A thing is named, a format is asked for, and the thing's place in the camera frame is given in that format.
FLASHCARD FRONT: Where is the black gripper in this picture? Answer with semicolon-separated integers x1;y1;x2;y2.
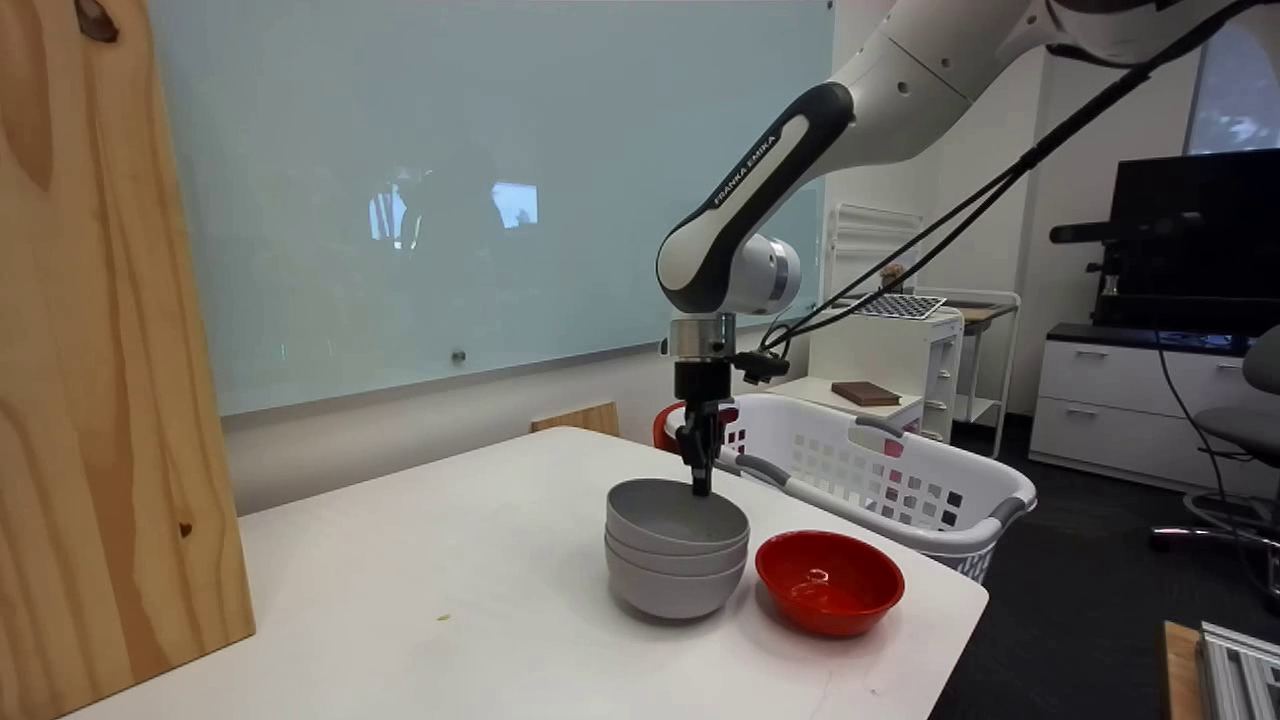
673;362;734;501

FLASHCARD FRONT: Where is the red round object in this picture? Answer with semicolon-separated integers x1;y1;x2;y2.
648;395;692;455

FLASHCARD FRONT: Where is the brown cardboard piece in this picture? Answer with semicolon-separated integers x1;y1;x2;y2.
530;399;623;439

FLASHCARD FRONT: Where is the white laundry basket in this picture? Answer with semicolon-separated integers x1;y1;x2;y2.
660;393;1039;587

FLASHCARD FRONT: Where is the red bowl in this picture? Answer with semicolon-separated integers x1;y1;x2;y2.
754;530;908;642

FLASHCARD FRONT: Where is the brown flat object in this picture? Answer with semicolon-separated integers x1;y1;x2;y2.
828;378;906;411

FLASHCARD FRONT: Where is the white shelf cart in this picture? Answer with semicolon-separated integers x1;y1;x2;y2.
764;291;970;446

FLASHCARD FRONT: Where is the checkerboard calibration sheet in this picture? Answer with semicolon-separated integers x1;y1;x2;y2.
849;290;954;326

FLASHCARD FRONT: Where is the white side table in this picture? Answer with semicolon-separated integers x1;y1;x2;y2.
935;290;1024;461

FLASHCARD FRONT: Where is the white drawer cabinet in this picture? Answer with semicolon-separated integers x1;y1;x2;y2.
1028;320;1280;503

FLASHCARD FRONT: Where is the glass whiteboard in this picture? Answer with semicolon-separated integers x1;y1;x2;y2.
144;0;844;421

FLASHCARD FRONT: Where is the wooden plank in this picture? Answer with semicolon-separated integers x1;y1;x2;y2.
1161;615;1211;720

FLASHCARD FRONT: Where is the black monitor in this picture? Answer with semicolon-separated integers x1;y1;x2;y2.
1094;146;1280;344

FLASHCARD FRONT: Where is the grey office chair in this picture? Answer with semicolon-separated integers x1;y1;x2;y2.
1153;326;1280;563

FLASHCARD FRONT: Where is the plywood board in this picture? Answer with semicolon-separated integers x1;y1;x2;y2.
0;0;260;720

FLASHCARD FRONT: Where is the window pane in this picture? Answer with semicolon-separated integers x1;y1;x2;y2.
1186;14;1280;157

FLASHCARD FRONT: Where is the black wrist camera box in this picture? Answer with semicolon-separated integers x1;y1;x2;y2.
728;347;791;387

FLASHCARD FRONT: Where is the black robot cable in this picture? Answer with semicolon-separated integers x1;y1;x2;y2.
758;0;1266;353
758;0;1266;358

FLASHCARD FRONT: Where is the white slatted wall panel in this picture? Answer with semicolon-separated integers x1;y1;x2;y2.
823;198;927;291

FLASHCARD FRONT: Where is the black camera on mount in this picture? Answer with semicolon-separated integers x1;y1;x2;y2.
1049;210;1211;249

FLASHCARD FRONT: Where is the aluminium rail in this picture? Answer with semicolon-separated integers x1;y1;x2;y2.
1197;615;1280;720

